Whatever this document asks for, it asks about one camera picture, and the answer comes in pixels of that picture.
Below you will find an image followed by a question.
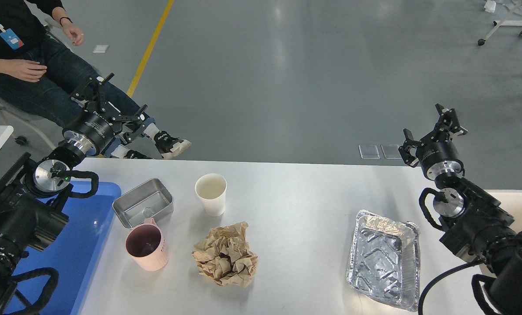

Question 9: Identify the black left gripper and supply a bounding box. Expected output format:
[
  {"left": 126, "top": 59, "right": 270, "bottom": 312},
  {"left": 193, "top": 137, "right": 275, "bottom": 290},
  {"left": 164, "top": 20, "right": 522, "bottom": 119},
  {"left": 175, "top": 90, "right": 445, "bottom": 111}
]
[{"left": 63, "top": 73, "right": 147, "bottom": 156}]

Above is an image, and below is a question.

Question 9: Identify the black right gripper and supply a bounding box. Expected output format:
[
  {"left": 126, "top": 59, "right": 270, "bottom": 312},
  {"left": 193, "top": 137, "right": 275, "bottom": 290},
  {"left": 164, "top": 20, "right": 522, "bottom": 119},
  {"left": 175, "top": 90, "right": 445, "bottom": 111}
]
[{"left": 398, "top": 103, "right": 468, "bottom": 181}]

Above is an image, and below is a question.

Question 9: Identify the stainless steel rectangular container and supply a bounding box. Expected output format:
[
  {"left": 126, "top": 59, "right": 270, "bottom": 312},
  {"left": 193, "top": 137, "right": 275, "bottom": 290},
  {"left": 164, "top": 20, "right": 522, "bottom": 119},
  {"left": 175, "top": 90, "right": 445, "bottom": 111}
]
[{"left": 112, "top": 178, "right": 174, "bottom": 229}]

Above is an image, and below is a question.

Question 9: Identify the aluminium foil tray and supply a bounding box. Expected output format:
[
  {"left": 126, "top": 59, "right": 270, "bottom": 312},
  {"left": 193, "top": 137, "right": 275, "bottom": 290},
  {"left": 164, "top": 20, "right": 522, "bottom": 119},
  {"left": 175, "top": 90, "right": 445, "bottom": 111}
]
[{"left": 346, "top": 210, "right": 420, "bottom": 312}]

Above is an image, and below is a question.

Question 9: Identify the pink ribbed mug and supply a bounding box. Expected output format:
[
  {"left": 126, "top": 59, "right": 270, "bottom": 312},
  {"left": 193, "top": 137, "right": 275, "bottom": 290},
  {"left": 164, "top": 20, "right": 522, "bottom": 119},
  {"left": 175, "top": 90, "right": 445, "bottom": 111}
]
[{"left": 125, "top": 217, "right": 169, "bottom": 272}]

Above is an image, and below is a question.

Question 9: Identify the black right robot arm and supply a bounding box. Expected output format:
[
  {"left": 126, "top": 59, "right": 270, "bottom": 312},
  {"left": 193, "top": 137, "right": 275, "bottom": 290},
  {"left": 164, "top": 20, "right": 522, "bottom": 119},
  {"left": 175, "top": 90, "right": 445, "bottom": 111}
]
[{"left": 398, "top": 104, "right": 522, "bottom": 315}]

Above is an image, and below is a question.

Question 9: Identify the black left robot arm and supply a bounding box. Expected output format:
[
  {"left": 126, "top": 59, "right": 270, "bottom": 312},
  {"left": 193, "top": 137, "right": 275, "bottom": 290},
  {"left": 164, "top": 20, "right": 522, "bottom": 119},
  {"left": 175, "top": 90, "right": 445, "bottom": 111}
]
[{"left": 0, "top": 73, "right": 147, "bottom": 315}]

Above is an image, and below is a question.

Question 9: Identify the clear floor plate right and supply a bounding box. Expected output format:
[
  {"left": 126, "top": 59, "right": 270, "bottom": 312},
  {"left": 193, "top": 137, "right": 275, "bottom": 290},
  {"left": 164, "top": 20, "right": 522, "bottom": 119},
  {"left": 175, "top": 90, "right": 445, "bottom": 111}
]
[{"left": 380, "top": 144, "right": 402, "bottom": 159}]

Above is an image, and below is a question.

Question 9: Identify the clear floor plate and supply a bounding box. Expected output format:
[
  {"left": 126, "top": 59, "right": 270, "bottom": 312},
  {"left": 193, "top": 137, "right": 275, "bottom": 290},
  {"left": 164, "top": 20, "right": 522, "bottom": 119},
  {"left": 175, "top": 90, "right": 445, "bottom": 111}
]
[
  {"left": 380, "top": 144, "right": 402, "bottom": 159},
  {"left": 358, "top": 144, "right": 380, "bottom": 160}
]

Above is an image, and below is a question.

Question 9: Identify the white paper scrap on floor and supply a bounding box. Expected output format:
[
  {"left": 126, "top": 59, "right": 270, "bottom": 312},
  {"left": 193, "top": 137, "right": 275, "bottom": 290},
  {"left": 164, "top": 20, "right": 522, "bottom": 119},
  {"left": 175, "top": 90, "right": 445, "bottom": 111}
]
[{"left": 92, "top": 45, "right": 109, "bottom": 54}]

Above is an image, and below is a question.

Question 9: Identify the clear floor plate left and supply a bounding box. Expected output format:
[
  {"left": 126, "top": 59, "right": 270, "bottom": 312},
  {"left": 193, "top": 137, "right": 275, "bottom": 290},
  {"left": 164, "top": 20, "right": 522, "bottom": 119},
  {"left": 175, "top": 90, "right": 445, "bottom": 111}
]
[{"left": 358, "top": 144, "right": 380, "bottom": 160}]

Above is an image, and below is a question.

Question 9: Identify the seated person in black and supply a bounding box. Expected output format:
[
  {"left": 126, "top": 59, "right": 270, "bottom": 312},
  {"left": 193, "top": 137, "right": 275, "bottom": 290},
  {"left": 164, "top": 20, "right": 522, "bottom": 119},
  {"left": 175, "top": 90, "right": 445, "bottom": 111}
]
[{"left": 0, "top": 0, "right": 191, "bottom": 160}]

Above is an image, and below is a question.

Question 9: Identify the beige plastic bin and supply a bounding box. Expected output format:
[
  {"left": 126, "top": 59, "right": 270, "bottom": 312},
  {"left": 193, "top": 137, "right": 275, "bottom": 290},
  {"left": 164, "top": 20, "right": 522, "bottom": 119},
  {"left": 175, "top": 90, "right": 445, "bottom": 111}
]
[{"left": 486, "top": 189, "right": 522, "bottom": 232}]

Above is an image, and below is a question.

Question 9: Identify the white paper cup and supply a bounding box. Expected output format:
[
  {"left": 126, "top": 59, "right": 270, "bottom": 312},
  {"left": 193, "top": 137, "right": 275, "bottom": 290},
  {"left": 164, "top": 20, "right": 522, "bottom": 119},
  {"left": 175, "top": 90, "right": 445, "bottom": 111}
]
[{"left": 195, "top": 173, "right": 227, "bottom": 217}]

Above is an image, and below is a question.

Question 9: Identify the blue plastic tray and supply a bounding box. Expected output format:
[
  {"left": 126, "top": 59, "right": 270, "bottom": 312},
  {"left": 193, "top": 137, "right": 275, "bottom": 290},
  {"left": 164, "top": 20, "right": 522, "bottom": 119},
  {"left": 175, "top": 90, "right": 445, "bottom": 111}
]
[{"left": 14, "top": 182, "right": 121, "bottom": 315}]

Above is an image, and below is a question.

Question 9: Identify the crumpled brown paper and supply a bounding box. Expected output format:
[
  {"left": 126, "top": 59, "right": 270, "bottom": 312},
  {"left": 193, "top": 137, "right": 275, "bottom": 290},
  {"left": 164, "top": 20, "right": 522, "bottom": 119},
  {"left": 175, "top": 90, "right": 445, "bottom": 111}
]
[{"left": 192, "top": 221, "right": 259, "bottom": 287}]

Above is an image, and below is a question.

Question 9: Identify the white wheeled cart frame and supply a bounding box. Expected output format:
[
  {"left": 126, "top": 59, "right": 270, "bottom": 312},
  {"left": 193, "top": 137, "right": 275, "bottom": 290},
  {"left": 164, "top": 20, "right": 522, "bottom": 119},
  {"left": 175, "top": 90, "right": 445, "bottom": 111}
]
[{"left": 477, "top": 0, "right": 522, "bottom": 98}]

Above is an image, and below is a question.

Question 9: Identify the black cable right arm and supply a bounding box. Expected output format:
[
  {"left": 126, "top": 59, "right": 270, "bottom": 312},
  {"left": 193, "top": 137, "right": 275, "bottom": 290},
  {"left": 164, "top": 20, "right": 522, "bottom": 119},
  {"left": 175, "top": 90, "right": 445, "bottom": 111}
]
[{"left": 417, "top": 260, "right": 484, "bottom": 315}]

